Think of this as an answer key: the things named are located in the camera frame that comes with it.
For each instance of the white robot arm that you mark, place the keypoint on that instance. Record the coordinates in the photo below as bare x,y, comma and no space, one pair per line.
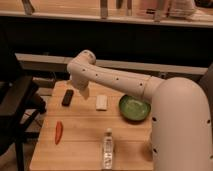
181,134

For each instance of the green bowl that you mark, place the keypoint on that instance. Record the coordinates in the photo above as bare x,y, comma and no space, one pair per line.
133,109

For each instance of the white rectangular block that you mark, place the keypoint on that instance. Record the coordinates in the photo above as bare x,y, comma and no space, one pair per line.
101,102

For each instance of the red chili pepper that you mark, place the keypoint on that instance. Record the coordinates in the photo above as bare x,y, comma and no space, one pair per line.
58,132

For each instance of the wooden table board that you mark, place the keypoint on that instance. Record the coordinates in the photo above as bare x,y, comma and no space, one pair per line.
80,147

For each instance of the black eraser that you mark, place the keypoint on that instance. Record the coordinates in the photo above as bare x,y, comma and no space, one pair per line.
67,97

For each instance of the yellowish pusher tip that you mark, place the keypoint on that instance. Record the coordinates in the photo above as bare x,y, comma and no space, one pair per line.
85,93

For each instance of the black chair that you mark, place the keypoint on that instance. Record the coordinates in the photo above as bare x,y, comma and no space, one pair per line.
19,105

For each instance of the clear plastic bottle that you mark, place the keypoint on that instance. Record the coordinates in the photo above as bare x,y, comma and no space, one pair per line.
107,150

